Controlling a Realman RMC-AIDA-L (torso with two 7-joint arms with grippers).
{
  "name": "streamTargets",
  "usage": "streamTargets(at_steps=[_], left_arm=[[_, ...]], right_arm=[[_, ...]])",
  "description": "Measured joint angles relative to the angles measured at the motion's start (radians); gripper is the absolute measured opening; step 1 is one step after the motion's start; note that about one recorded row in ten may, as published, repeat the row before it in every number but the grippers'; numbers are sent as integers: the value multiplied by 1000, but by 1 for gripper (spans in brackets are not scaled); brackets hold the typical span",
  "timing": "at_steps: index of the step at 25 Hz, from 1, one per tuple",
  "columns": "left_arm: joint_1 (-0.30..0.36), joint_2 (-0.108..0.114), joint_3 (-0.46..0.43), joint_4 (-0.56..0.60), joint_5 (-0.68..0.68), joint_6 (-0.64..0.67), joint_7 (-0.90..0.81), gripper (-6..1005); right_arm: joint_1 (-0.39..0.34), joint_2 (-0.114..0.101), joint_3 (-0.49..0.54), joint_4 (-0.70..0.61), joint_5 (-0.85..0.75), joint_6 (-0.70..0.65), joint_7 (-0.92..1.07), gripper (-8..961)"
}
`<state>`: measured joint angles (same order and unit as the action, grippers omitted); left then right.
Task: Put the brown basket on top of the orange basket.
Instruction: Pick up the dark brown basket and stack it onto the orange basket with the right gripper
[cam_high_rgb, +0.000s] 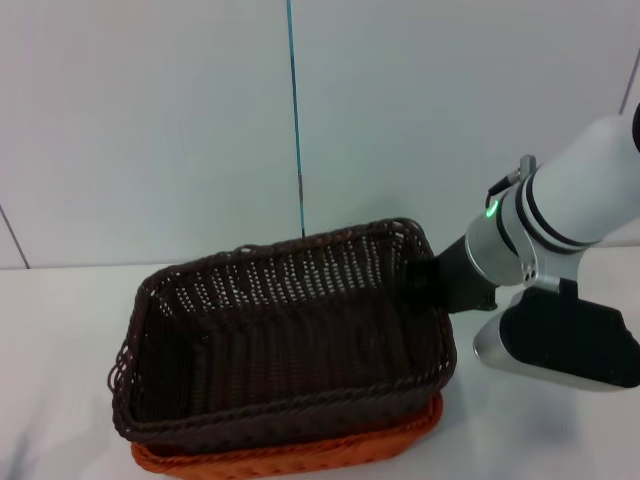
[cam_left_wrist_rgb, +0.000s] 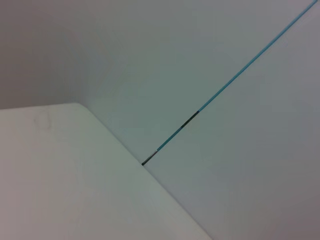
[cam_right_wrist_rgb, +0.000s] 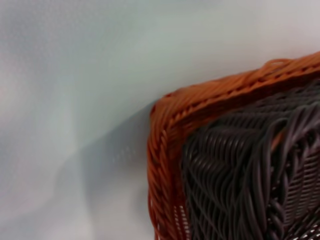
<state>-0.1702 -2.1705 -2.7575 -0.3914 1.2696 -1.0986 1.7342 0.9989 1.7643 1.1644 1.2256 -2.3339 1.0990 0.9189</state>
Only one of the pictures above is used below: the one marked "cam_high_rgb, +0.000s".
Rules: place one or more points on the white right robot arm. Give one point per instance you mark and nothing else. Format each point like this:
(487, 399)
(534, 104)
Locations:
(575, 200)

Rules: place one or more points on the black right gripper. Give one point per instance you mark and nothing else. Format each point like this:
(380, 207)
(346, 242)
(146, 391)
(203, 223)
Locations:
(460, 280)

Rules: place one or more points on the orange woven plastic basket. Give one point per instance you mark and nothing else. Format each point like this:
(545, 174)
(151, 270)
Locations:
(300, 457)

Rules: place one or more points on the dark brown woven plastic basket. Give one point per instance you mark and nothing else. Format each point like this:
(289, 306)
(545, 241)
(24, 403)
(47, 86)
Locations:
(280, 350)

